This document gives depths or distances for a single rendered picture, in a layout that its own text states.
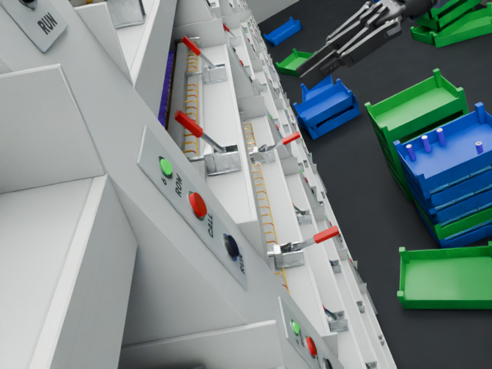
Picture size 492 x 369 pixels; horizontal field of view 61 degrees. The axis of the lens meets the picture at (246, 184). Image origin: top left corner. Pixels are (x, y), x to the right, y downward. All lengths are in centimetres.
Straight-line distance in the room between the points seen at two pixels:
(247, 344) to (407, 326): 128
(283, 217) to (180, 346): 43
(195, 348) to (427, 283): 136
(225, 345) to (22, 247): 15
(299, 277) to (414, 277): 107
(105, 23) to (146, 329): 18
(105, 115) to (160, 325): 13
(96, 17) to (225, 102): 40
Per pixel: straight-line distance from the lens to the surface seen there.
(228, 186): 46
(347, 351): 73
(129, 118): 24
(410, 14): 77
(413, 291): 160
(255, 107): 96
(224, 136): 55
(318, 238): 59
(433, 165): 150
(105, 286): 17
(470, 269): 162
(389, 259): 170
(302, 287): 58
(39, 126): 19
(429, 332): 152
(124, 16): 42
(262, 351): 29
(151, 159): 24
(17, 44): 20
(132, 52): 34
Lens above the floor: 133
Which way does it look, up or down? 34 degrees down
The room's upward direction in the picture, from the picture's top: 34 degrees counter-clockwise
